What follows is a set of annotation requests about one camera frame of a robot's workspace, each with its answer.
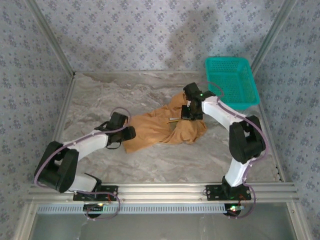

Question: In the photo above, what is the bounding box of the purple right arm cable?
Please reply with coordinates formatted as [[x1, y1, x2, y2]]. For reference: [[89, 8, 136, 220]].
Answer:
[[199, 81, 270, 221]]

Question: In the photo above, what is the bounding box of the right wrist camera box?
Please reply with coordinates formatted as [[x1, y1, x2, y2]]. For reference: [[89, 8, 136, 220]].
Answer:
[[183, 82, 201, 100]]

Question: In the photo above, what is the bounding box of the grey slotted cable duct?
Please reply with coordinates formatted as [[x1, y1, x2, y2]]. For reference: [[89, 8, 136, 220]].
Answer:
[[36, 202, 226, 215]]

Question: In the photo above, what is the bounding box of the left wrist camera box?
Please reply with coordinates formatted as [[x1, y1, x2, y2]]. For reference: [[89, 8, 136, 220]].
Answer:
[[109, 111, 128, 128]]

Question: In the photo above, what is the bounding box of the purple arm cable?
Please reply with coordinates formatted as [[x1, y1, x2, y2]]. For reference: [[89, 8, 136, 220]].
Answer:
[[199, 81, 270, 221], [33, 106, 131, 222]]

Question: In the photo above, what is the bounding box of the aluminium frame post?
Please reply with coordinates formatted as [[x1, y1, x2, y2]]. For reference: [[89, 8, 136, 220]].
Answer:
[[23, 0, 77, 77], [249, 0, 300, 73]]

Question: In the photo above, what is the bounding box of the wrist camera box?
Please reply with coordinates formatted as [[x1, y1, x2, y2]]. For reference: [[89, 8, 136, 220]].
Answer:
[[109, 111, 128, 128], [183, 82, 201, 100]]

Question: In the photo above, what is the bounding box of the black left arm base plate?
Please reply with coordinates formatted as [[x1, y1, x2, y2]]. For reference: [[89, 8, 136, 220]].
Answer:
[[73, 185, 119, 202]]

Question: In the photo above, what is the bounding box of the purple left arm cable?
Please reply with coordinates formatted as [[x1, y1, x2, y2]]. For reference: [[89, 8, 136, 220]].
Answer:
[[33, 106, 131, 222]]

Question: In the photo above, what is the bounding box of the black controller board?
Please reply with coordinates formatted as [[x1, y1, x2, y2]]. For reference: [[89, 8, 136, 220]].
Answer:
[[223, 203, 245, 218], [83, 203, 105, 218]]

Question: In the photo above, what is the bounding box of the aluminium extrusion mounting rail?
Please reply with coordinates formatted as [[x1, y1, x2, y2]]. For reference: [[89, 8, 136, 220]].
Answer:
[[27, 183, 300, 203]]

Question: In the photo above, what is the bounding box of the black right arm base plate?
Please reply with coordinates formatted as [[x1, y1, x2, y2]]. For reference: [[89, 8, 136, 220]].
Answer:
[[205, 184, 252, 202]]

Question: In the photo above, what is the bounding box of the tan brown t-shirt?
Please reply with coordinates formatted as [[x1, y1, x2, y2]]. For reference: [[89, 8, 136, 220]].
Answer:
[[123, 92, 208, 155]]

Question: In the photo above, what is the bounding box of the aluminium frame leg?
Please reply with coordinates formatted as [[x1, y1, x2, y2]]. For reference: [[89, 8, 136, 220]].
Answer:
[[286, 201, 310, 240], [12, 201, 38, 240]]

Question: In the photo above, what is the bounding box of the teal plastic mesh basket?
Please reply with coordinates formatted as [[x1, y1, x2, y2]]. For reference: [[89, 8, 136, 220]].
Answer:
[[204, 57, 261, 111]]

